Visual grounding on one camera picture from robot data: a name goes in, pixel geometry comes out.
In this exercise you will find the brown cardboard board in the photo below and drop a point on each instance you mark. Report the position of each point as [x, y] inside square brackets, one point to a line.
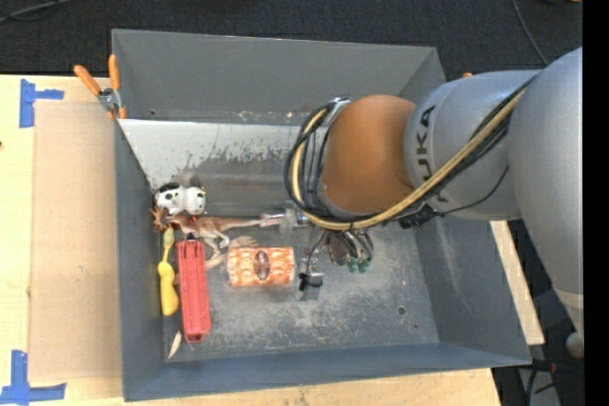
[71, 228]

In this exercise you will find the orange patterned packet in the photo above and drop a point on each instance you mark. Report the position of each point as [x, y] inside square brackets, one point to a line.
[259, 266]

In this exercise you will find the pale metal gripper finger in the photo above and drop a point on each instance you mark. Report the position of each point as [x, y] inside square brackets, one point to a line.
[296, 219]
[311, 287]

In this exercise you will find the brown toy dinosaur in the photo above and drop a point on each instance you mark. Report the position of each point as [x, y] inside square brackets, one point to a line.
[209, 226]

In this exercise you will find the yellow toothbrush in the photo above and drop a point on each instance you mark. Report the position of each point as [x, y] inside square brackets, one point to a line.
[167, 290]

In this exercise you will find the pale wooden stick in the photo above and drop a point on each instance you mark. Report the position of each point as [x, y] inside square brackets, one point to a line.
[175, 344]

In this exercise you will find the grey metal bin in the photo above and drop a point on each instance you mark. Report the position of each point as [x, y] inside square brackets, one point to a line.
[266, 323]

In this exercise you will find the black and white toy cow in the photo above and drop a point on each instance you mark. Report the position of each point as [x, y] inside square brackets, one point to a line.
[183, 199]

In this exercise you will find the red flat block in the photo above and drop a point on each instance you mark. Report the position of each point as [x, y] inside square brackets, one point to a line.
[192, 290]

